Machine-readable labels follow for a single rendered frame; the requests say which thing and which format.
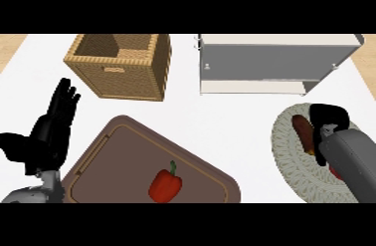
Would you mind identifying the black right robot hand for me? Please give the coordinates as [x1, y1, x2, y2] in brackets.
[308, 103, 352, 167]

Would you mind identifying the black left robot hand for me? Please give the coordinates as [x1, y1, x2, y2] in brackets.
[0, 78, 83, 177]

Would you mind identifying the brown sweet potato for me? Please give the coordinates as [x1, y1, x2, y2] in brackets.
[291, 115, 317, 155]

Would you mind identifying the grey and white tiered shelf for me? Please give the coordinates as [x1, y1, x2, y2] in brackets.
[193, 34, 366, 97]

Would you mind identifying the small red item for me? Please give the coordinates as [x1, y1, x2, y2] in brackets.
[327, 164, 344, 180]

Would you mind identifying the brown cutting board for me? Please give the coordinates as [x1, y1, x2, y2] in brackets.
[62, 115, 242, 204]

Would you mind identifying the wicker basket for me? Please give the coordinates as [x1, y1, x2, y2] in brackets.
[63, 34, 174, 103]

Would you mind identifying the red bell pepper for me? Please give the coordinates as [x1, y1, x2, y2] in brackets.
[147, 160, 184, 204]

